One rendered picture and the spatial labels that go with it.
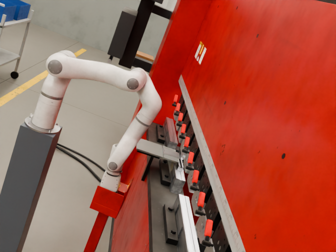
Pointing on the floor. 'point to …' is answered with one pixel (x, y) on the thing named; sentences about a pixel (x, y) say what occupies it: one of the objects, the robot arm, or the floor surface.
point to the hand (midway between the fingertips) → (106, 196)
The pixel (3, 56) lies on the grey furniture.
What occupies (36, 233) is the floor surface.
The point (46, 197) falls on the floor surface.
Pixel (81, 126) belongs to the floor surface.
